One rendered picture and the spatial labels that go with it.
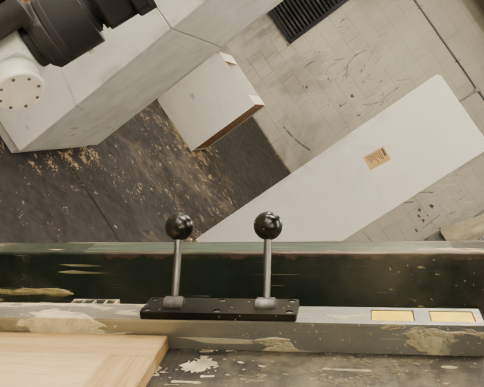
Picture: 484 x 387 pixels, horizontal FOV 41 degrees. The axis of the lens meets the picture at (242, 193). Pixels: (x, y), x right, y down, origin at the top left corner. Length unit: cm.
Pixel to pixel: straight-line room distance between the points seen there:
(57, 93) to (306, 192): 191
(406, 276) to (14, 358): 57
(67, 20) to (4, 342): 41
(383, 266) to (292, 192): 353
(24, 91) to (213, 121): 507
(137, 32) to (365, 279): 240
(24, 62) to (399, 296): 64
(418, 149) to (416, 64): 449
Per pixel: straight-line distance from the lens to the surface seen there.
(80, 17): 84
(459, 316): 84
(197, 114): 593
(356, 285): 105
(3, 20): 84
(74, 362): 83
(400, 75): 886
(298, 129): 897
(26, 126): 353
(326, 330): 81
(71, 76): 340
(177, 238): 87
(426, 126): 444
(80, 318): 89
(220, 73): 588
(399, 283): 105
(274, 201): 457
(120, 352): 82
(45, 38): 84
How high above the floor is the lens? 176
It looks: 16 degrees down
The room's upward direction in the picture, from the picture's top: 55 degrees clockwise
